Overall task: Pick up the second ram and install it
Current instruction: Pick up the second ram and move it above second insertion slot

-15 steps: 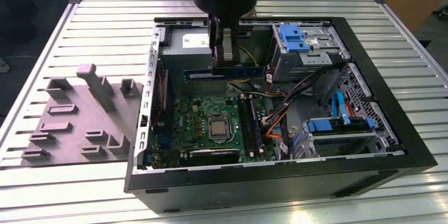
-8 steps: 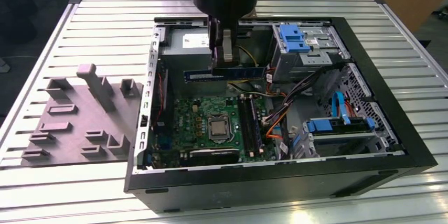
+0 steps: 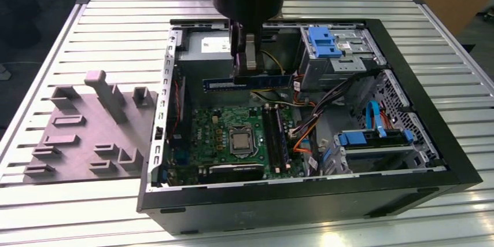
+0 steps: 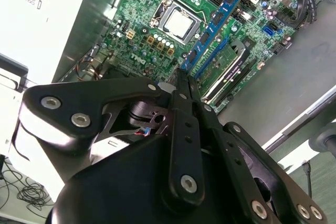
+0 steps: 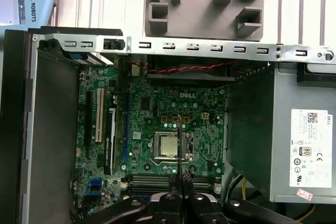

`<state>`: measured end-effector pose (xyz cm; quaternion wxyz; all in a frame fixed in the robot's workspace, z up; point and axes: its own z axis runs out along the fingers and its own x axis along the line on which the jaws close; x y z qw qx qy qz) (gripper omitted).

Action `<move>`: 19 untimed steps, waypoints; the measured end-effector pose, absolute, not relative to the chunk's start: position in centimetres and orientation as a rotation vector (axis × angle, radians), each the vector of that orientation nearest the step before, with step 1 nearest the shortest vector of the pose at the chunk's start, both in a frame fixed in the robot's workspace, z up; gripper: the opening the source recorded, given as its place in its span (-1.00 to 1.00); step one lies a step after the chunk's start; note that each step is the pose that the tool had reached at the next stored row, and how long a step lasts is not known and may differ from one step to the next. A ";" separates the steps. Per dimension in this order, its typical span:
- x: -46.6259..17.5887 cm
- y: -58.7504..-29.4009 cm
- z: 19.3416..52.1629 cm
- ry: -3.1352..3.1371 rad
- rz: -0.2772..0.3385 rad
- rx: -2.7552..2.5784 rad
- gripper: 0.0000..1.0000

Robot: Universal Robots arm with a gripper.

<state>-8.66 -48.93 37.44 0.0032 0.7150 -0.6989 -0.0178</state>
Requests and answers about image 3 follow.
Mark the blue plastic drive latch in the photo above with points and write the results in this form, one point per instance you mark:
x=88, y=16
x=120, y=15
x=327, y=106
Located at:
x=323, y=41

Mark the grey parts rack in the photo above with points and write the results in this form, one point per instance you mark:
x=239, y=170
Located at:
x=96, y=143

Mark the metal drive cage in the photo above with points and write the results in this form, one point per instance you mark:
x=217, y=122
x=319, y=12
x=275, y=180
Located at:
x=347, y=64

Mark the green motherboard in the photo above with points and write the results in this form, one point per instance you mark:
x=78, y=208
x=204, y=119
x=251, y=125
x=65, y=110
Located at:
x=204, y=122

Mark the silver CPU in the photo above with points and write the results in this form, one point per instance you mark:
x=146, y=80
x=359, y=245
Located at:
x=240, y=140

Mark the black open PC case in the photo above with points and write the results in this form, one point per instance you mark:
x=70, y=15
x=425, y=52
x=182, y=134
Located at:
x=308, y=209

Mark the black RAM slot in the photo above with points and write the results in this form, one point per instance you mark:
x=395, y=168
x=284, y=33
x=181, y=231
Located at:
x=271, y=140

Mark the blue disk carrier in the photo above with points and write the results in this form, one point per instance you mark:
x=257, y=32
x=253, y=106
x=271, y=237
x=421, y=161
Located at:
x=355, y=138

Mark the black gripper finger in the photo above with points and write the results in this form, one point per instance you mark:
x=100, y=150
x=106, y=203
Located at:
x=239, y=53

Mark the black graphics card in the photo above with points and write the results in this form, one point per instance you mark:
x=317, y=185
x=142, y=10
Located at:
x=231, y=171

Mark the grey power supply unit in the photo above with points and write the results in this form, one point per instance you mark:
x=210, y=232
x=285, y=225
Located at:
x=192, y=70

